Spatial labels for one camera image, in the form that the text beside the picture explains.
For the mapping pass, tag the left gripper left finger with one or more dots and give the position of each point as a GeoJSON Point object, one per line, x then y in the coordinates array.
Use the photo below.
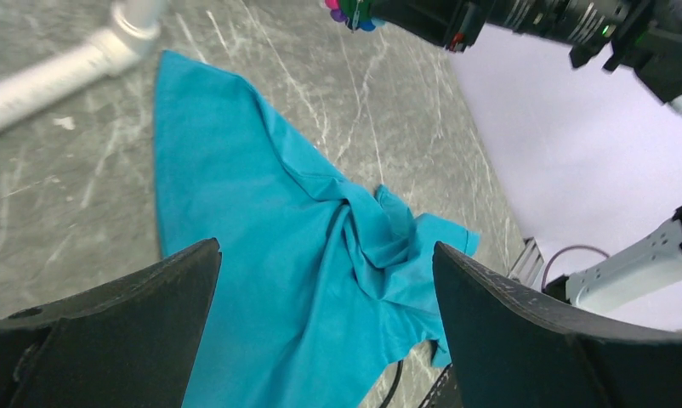
{"type": "Point", "coordinates": [131, 342]}

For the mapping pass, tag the aluminium rail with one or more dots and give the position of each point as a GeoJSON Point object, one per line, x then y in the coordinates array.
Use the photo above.
{"type": "Point", "coordinates": [529, 265]}

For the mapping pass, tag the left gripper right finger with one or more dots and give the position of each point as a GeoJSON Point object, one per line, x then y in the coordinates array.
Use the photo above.
{"type": "Point", "coordinates": [512, 346]}

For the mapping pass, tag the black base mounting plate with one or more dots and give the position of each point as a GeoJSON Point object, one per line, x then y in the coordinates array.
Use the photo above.
{"type": "Point", "coordinates": [444, 393]}

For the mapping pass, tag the teal t-shirt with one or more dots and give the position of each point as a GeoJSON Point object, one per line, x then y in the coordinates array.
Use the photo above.
{"type": "Point", "coordinates": [322, 285]}

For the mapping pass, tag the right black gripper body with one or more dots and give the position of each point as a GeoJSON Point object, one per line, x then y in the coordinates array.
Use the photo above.
{"type": "Point", "coordinates": [645, 36]}

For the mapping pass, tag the white PVC pipe stand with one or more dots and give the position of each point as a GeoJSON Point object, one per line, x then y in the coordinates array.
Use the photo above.
{"type": "Point", "coordinates": [131, 34]}

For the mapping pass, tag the colourful flower plush patch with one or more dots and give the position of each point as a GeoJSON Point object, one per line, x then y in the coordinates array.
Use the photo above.
{"type": "Point", "coordinates": [353, 12]}

